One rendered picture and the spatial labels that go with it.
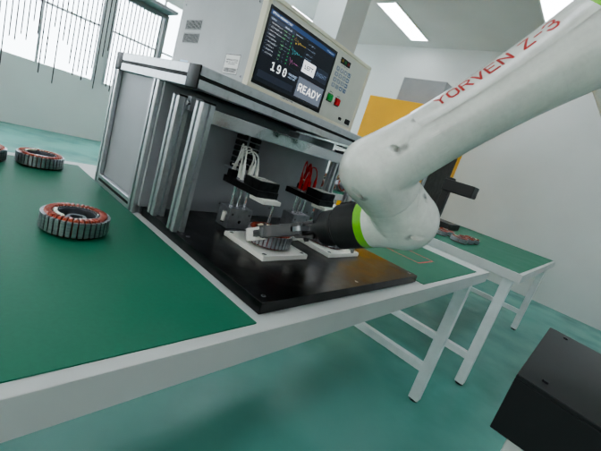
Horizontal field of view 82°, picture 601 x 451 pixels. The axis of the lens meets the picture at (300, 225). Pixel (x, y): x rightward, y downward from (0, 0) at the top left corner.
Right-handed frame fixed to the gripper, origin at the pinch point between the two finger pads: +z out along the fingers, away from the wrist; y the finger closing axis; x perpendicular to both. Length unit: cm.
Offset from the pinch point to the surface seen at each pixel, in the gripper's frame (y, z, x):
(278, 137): -2.4, -1.6, -24.5
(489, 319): -161, -9, 45
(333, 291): -0.1, -17.6, 13.1
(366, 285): -13.6, -17.6, 13.0
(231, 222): 2.6, 11.8, -4.1
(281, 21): 3.8, -9.8, -48.1
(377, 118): -346, 145, -173
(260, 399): -42, 52, 64
